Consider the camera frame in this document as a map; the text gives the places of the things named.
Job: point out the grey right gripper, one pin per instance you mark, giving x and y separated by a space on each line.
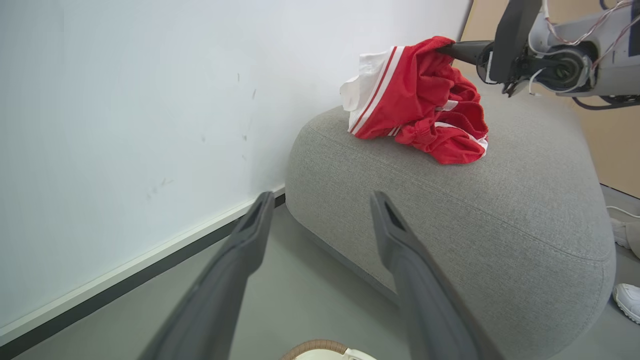
610 65

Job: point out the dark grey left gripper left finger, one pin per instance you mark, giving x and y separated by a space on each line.
215 310

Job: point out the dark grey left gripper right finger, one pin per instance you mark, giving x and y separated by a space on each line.
430 310

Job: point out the red shorts with white stripes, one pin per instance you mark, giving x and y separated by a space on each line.
425 100

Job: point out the wicker laundry basket white liner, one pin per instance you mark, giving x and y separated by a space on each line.
320 350

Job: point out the grey fabric pouf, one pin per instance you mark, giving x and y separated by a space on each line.
475 230

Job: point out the white and black baseboard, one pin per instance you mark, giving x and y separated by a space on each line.
125 280

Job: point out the white sneaker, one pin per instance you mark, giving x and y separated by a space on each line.
627 302
620 234

